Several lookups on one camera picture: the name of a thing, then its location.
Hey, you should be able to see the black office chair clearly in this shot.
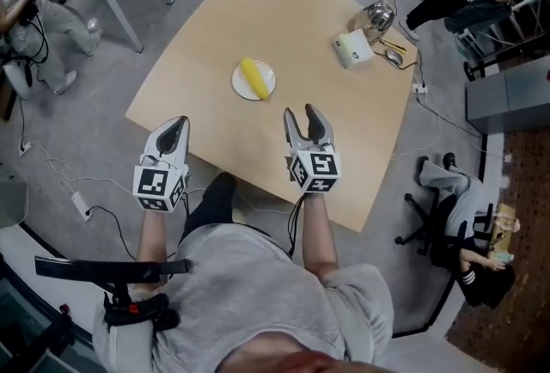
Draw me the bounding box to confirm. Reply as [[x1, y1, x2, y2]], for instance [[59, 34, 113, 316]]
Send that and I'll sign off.
[[394, 155, 495, 270]]

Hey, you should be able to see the black clamp bracket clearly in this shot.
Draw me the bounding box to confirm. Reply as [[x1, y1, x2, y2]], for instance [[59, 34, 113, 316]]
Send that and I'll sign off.
[[101, 281, 180, 333]]

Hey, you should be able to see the yellow corn cob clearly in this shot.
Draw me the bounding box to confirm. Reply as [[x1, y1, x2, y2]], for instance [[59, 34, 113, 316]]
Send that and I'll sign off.
[[239, 58, 272, 102]]

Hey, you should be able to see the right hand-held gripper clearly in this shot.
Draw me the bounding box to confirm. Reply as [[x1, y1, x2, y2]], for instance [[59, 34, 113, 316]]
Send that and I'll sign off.
[[282, 103, 343, 194]]

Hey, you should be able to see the white floor cable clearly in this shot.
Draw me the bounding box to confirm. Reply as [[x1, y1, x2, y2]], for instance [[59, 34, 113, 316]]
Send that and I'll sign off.
[[26, 140, 143, 196]]

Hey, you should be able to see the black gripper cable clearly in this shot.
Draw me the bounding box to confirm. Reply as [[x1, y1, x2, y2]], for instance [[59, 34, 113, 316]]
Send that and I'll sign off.
[[286, 193, 308, 259]]

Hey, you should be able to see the stainless steel kettle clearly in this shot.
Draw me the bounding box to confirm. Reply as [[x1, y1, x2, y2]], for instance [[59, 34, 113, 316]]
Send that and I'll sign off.
[[346, 0, 397, 42]]

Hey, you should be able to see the person's right forearm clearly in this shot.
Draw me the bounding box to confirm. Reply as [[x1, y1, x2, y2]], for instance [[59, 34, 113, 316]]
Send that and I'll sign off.
[[299, 191, 341, 280]]

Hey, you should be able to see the person's black trouser leg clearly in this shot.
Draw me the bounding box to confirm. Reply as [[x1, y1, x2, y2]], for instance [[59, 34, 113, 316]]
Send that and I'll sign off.
[[183, 172, 238, 240]]

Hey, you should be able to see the white tissue box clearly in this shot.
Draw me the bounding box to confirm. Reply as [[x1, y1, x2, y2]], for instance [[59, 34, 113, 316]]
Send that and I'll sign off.
[[332, 28, 376, 71]]

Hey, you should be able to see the white round plate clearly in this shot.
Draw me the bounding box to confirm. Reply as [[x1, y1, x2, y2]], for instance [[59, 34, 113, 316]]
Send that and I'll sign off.
[[231, 59, 277, 101]]

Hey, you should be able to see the person's left forearm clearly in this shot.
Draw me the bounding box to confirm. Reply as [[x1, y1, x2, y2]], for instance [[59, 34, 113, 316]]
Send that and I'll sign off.
[[135, 206, 174, 274]]

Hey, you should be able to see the black floor cable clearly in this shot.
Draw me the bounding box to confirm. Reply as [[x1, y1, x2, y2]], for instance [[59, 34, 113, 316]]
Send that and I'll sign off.
[[87, 205, 139, 264]]

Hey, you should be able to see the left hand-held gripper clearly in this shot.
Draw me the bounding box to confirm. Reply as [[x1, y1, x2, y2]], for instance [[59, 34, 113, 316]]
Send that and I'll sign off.
[[132, 116, 192, 214]]

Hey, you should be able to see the black flat bar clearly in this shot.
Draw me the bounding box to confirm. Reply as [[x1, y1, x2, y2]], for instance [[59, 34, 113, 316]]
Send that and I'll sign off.
[[34, 254, 193, 284]]

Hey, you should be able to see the white stool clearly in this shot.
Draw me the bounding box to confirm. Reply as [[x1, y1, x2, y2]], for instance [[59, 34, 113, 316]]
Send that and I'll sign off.
[[1, 60, 32, 101]]

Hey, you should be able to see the grey cabinet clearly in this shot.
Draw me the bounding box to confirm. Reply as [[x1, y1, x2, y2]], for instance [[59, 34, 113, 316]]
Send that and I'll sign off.
[[465, 56, 550, 135]]

